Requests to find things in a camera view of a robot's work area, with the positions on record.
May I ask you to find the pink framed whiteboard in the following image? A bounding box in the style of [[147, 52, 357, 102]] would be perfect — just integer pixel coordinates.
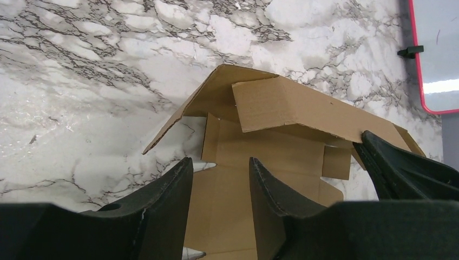
[[409, 0, 458, 114]]

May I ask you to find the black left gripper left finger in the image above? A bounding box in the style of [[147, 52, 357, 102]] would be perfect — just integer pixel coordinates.
[[1, 157, 193, 259]]

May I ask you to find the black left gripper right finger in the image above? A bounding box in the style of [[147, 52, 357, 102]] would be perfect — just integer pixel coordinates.
[[249, 157, 458, 259]]

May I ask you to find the black whiteboard clip lower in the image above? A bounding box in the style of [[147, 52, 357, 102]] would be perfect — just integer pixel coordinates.
[[397, 45, 424, 59]]

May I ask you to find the brown cardboard box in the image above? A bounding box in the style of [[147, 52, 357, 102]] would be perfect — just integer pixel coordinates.
[[147, 64, 423, 259]]

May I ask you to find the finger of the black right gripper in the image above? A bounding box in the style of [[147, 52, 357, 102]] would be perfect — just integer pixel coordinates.
[[353, 131, 458, 201]]

